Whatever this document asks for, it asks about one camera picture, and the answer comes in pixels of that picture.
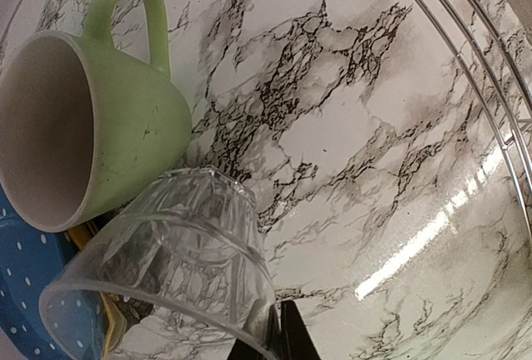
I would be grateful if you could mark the pale green mug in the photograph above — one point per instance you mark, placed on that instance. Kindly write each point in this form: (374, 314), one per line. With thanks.
(86, 127)

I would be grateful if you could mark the wire dish rack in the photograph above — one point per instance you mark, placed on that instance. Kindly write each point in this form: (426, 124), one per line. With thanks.
(473, 32)

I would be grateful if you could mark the yellow dotted plate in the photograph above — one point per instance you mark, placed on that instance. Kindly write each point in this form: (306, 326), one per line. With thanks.
(81, 236)

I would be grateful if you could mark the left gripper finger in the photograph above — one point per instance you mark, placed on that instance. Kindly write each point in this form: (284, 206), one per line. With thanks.
(286, 337)

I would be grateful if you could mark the blue dotted plate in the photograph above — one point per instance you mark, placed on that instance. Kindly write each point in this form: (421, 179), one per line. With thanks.
(30, 260)

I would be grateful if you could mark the clear glass cup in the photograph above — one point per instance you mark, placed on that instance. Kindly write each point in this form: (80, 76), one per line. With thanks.
(185, 260)

